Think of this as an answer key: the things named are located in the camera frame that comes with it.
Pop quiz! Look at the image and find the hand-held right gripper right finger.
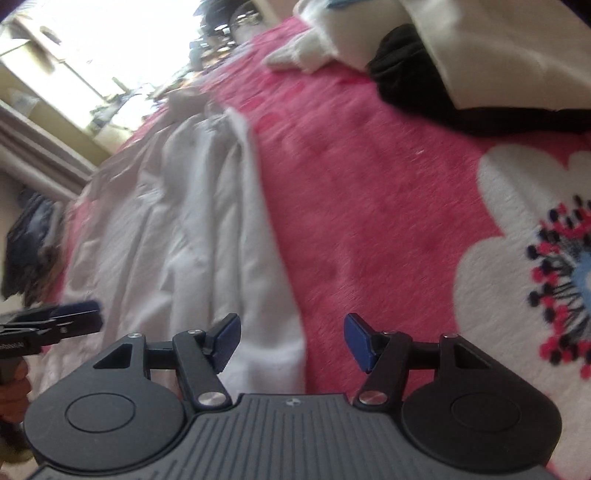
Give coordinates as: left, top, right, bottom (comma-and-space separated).
344, 313, 492, 408

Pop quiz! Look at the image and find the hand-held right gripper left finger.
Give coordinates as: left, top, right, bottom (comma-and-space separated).
92, 313, 242, 409

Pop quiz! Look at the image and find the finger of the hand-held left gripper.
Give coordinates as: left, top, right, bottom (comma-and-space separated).
0, 301, 103, 348

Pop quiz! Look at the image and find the white shirt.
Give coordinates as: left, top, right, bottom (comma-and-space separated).
28, 95, 308, 398

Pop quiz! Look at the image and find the stack of folded dark clothes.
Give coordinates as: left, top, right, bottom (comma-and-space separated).
2, 191, 68, 305

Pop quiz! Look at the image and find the person's left hand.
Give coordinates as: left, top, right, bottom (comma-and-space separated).
0, 369, 32, 428

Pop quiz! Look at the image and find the pink floral blanket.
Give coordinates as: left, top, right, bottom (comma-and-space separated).
28, 16, 591, 480

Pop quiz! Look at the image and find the grey curtain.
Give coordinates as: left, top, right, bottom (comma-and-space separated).
0, 99, 98, 201

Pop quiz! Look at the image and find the cream cabinet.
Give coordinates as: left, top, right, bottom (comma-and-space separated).
0, 16, 116, 153

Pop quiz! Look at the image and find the black cloth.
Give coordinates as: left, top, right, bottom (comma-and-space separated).
367, 23, 591, 137

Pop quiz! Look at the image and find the cream fuzzy garment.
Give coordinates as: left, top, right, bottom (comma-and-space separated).
265, 0, 416, 75

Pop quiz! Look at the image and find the cream smooth cloth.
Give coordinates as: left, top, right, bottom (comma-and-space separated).
397, 0, 591, 114

